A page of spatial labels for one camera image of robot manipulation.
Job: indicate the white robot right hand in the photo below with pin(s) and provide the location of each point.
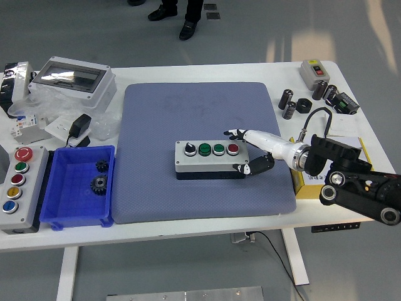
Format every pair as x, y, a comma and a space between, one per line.
269, 142

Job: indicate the grey four-button control box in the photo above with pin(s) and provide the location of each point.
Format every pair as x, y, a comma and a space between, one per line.
203, 164

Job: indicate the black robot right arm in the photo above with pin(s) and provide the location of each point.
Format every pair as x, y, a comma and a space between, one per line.
341, 156

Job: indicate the grey five-button control box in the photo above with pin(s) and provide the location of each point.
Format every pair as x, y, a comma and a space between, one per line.
29, 188

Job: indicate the black cylindrical capacitor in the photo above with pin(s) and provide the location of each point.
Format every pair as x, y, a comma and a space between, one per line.
289, 109
330, 93
286, 98
319, 90

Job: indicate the black hex nut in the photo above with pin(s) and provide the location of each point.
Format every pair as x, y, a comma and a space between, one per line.
304, 105

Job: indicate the yellow and white cardboard box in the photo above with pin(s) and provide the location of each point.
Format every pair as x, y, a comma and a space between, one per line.
308, 189

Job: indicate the black module with green terminal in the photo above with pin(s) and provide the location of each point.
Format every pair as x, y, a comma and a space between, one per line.
346, 104

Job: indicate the blue-grey mat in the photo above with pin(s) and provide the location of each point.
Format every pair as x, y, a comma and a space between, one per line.
175, 103

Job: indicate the black table control panel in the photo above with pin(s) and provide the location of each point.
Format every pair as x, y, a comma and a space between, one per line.
335, 227

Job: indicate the white table leg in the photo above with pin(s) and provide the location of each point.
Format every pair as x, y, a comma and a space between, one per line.
67, 272
296, 257

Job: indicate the grey floor plate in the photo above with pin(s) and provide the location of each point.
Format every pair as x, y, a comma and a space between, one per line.
210, 7
213, 15

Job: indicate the person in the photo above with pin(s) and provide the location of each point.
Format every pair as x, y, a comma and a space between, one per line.
188, 19

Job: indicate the small black gear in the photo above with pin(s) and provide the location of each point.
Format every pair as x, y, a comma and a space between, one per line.
101, 165

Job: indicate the large black gear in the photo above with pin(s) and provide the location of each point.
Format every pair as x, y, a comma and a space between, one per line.
99, 185

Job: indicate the grey clear-lid distribution box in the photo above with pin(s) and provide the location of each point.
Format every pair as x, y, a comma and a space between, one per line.
91, 91

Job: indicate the black power adapter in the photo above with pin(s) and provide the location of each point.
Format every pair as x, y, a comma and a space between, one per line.
80, 124

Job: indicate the blue plastic bin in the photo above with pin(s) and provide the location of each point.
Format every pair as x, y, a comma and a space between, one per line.
69, 203

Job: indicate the clear plastic bag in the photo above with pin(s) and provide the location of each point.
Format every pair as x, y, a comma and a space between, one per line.
53, 105

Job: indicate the grey metal plate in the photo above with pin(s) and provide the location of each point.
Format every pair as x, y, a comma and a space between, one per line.
33, 136

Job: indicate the white circuit breaker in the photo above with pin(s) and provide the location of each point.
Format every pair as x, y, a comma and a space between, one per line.
23, 122

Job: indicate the white device in plastic wrap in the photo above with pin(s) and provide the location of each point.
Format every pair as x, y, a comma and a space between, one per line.
18, 81

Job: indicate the white wall switch plate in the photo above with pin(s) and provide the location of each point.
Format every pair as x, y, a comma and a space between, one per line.
344, 125

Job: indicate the grey two-button switch box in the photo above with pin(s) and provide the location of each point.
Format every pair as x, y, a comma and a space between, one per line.
311, 75

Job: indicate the grey under-table bracket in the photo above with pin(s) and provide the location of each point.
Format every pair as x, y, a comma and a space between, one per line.
239, 238

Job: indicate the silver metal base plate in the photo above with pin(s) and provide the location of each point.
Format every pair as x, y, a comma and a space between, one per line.
188, 294

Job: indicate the white wall socket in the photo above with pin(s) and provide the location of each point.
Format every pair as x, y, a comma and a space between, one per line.
58, 127

